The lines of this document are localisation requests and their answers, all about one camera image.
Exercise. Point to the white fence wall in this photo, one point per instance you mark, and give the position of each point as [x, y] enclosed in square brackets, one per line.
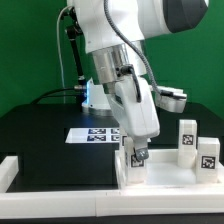
[111, 203]
[8, 170]

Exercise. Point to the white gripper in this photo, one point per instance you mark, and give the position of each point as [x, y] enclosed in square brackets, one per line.
[139, 119]

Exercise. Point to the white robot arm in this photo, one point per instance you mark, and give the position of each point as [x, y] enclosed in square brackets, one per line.
[114, 31]

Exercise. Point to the white fence left wall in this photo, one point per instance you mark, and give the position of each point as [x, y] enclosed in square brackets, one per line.
[8, 170]

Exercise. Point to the white square table top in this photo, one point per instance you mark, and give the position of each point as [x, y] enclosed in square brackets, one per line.
[163, 173]

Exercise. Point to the marker sheet with tags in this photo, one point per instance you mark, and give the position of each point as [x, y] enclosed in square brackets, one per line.
[93, 135]

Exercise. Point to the white fence front wall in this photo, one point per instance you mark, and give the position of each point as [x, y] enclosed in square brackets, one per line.
[111, 203]

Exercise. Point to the black camera stand pole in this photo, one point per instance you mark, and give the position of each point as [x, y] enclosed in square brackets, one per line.
[73, 31]

